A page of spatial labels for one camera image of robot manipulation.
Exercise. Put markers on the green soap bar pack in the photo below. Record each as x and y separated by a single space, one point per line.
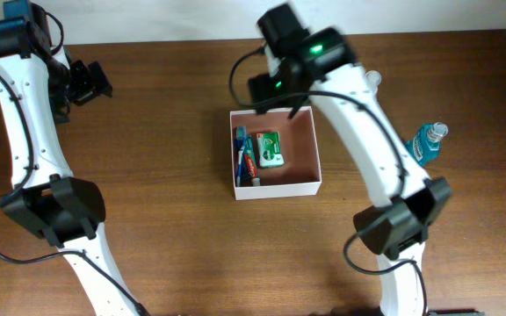
269 150

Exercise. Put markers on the pink white open box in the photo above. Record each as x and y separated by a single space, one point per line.
301 174

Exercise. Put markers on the blue mouthwash bottle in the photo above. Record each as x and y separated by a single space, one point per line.
425 146

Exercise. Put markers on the red green toothpaste tube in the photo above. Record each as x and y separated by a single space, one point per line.
250 162

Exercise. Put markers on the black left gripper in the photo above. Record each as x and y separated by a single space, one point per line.
92 88

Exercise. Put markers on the purple foam soap bottle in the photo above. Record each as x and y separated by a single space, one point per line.
373 79

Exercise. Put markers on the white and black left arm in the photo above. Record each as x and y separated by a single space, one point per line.
38 84

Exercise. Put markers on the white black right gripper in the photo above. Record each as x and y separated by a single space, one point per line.
266 87

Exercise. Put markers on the blue white toothbrush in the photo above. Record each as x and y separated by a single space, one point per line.
241 137

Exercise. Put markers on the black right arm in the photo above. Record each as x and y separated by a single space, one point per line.
321 68

